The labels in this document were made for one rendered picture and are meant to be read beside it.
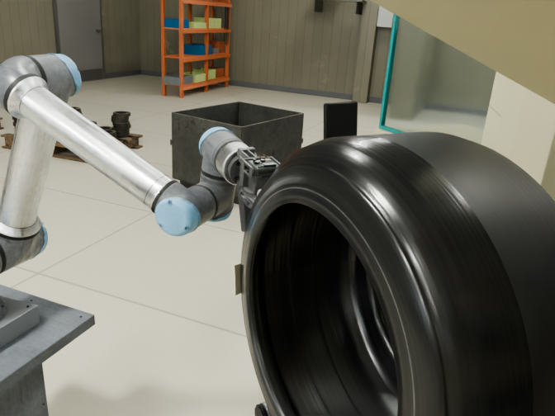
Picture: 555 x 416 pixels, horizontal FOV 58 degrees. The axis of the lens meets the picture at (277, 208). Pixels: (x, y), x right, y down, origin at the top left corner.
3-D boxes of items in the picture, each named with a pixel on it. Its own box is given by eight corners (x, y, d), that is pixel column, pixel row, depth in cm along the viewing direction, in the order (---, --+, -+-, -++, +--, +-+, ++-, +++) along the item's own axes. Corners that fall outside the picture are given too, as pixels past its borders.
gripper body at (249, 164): (252, 170, 99) (228, 148, 109) (248, 208, 103) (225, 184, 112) (286, 167, 103) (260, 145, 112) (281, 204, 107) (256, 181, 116)
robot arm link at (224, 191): (182, 217, 124) (188, 171, 119) (206, 203, 134) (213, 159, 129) (215, 230, 121) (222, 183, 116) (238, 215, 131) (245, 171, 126)
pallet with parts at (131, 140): (60, 132, 651) (57, 96, 635) (144, 147, 611) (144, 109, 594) (0, 147, 570) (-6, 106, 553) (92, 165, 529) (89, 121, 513)
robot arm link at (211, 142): (228, 161, 130) (234, 124, 126) (249, 181, 121) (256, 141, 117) (193, 161, 126) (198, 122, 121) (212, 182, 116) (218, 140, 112)
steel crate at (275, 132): (301, 182, 520) (307, 112, 494) (244, 211, 434) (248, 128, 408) (232, 166, 559) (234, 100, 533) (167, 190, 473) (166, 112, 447)
